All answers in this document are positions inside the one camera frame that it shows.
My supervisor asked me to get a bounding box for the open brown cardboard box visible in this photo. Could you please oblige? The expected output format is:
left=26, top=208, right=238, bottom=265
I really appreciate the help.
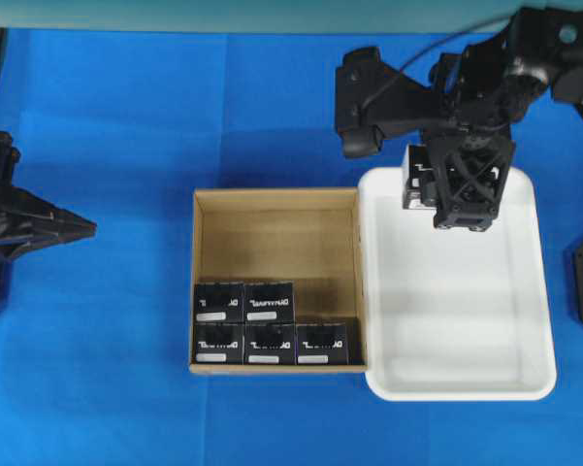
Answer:
left=188, top=187, right=368, bottom=375

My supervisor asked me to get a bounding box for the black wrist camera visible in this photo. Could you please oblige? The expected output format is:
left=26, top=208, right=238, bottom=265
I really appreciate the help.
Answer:
left=335, top=47, right=448, bottom=159

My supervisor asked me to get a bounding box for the black box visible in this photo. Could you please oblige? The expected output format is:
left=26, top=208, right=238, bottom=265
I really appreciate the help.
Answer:
left=193, top=282, right=244, bottom=323
left=243, top=324, right=297, bottom=366
left=243, top=282, right=295, bottom=323
left=400, top=144, right=503, bottom=213
left=295, top=323, right=349, bottom=365
left=192, top=323, right=244, bottom=365

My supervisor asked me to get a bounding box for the blue table cloth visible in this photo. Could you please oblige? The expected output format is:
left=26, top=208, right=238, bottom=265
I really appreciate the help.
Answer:
left=0, top=30, right=583, bottom=465

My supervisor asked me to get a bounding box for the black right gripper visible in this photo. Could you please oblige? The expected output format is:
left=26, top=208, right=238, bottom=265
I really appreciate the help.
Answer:
left=424, top=41, right=548, bottom=231

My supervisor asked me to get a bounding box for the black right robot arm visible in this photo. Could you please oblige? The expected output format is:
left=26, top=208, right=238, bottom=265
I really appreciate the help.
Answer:
left=421, top=7, right=583, bottom=231

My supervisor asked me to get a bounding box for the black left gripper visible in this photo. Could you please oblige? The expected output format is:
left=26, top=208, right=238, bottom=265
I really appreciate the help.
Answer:
left=0, top=131, right=97, bottom=263

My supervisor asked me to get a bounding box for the white plastic tray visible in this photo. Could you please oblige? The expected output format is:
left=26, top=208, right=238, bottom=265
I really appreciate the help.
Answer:
left=358, top=168, right=557, bottom=401

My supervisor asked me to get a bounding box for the black camera cable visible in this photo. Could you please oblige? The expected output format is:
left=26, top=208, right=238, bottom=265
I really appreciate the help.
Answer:
left=356, top=14, right=515, bottom=111

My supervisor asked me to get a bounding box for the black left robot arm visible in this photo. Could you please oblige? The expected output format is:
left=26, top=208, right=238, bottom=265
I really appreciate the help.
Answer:
left=0, top=131, right=97, bottom=282

